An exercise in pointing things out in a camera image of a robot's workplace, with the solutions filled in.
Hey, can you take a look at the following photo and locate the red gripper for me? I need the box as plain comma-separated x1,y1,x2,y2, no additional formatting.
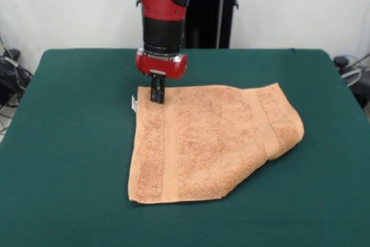
135,47,188,105

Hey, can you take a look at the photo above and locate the dark grey stand base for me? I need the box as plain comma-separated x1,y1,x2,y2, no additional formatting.
0,49,33,108
333,54,370,110

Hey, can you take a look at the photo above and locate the dark green table cloth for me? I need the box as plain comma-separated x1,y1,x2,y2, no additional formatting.
0,48,370,247

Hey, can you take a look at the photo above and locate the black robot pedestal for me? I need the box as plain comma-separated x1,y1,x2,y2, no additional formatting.
134,0,252,50

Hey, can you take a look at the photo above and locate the tan terry towel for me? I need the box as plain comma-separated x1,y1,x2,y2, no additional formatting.
128,82,306,205

